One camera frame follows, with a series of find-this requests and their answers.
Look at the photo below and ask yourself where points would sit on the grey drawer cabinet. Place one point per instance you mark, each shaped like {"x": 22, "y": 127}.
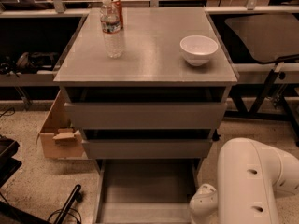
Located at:
{"x": 151, "y": 70}

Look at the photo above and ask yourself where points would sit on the metal shelf frame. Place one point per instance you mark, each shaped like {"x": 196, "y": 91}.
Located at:
{"x": 42, "y": 31}

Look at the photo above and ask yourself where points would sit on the grey drawer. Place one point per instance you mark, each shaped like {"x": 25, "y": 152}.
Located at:
{"x": 141, "y": 116}
{"x": 147, "y": 149}
{"x": 145, "y": 191}

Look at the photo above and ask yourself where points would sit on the black office chair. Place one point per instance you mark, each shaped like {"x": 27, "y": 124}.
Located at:
{"x": 264, "y": 51}

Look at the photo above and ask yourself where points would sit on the grey middle drawer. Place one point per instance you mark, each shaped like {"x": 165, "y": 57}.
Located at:
{"x": 147, "y": 149}

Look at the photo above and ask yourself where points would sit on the grey bottom drawer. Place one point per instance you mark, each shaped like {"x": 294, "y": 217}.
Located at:
{"x": 145, "y": 191}

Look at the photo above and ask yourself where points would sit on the red soda can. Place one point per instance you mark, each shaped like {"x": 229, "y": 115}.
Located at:
{"x": 118, "y": 5}

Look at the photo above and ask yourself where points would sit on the black equipment left floor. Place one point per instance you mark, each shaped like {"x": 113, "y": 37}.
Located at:
{"x": 33, "y": 200}

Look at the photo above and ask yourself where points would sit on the clear plastic water bottle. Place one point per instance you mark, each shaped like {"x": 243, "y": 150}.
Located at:
{"x": 111, "y": 28}

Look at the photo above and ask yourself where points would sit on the brown cardboard box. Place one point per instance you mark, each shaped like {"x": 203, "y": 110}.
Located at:
{"x": 59, "y": 139}

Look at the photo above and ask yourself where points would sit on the white ceramic bowl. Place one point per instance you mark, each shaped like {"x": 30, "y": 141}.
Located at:
{"x": 198, "y": 49}

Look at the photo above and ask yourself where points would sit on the dark headphones on shelf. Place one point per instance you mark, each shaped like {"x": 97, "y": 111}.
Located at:
{"x": 30, "y": 63}

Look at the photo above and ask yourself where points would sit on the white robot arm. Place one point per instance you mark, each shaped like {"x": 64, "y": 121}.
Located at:
{"x": 251, "y": 176}

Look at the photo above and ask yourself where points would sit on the grey top drawer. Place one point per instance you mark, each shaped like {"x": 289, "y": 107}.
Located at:
{"x": 141, "y": 116}

